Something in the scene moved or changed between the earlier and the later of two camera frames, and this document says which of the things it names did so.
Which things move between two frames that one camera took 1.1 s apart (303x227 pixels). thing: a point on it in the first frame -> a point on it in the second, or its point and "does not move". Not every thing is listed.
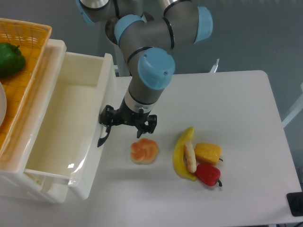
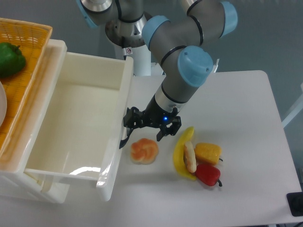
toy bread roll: x=144 y=151 does not move
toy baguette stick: x=190 y=156 does not move
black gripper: x=125 y=116 -> x=153 y=116
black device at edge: x=295 y=202 does not move
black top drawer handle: x=101 y=140 -> x=123 y=142
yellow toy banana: x=178 y=154 does not move
